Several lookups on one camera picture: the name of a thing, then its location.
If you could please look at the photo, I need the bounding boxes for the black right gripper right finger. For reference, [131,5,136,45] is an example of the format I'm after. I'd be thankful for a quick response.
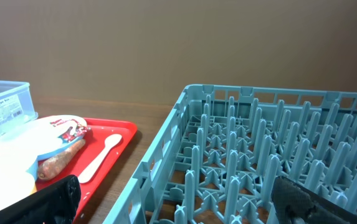
[270,176,357,224]

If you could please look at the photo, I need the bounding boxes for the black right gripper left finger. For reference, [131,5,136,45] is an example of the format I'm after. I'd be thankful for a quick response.
[0,175,81,224]

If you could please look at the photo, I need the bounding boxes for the orange carrot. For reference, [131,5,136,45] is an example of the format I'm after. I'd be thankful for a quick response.
[37,139,85,181]

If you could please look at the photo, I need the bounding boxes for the red candy wrapper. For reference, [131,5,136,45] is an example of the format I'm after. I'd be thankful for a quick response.
[50,119,88,142]

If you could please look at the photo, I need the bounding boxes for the white plastic spoon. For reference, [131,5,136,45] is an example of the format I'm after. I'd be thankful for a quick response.
[78,134,123,184]

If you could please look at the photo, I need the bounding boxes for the light blue bowl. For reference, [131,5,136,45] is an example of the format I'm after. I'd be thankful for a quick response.
[0,151,38,210]

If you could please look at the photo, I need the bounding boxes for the grey dishwasher rack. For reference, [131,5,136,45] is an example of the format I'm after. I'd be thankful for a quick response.
[105,84,357,223]

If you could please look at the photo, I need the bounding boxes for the light blue plate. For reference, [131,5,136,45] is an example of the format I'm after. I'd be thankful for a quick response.
[0,114,87,161]

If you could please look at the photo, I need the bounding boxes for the red plastic tray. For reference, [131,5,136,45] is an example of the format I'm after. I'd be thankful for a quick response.
[0,117,138,222]

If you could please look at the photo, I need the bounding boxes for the clear plastic storage bin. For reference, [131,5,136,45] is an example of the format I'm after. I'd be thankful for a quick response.
[0,80,38,137]

